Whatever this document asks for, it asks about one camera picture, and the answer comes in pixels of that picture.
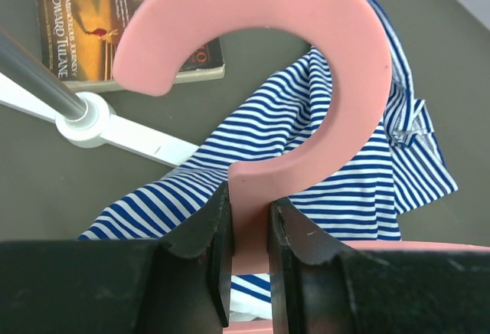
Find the blue white striped tank top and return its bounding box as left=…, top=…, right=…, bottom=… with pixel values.
left=77, top=0, right=459, bottom=323

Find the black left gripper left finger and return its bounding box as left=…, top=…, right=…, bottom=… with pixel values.
left=1, top=184, right=233, bottom=333

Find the orange cover paperback book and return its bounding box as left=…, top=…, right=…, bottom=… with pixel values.
left=34, top=0, right=226, bottom=93

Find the metal rack right pole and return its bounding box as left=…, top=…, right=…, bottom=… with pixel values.
left=1, top=31, right=87, bottom=120

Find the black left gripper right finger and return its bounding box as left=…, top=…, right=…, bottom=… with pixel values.
left=268, top=198, right=489, bottom=333

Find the pink plastic hanger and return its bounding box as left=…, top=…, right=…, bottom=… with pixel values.
left=113, top=0, right=490, bottom=334

